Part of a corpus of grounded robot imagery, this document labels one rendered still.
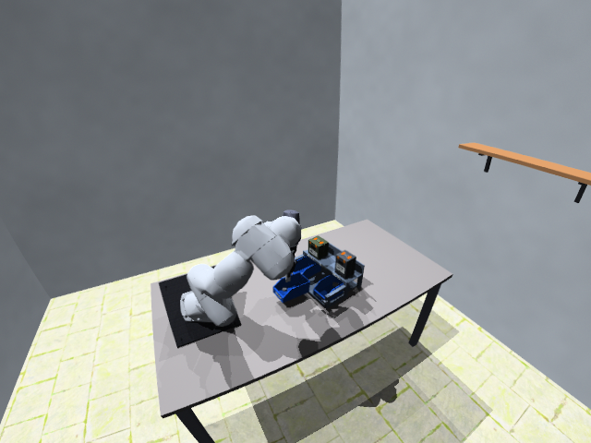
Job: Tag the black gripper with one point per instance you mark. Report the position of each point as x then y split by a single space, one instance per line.
288 275

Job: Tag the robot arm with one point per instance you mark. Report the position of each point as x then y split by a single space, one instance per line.
268 242

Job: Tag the blue open-front bin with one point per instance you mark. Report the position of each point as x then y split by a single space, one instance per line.
298 285
309 266
325 286

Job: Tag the black tool case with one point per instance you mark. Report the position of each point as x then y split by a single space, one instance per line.
345 263

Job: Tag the dark grey shelf rack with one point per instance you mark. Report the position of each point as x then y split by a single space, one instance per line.
329 261

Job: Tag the dark green tool case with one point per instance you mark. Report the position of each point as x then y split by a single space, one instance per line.
318 247

